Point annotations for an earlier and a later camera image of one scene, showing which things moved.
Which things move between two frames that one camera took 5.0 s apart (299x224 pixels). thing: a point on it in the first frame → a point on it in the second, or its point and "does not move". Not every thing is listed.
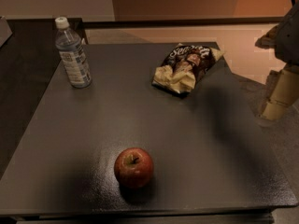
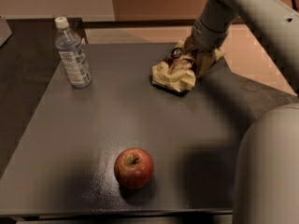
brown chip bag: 182,66 does not move
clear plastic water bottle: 74,56 does not move
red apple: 134,167 does not move
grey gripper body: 289,39 → 206,36
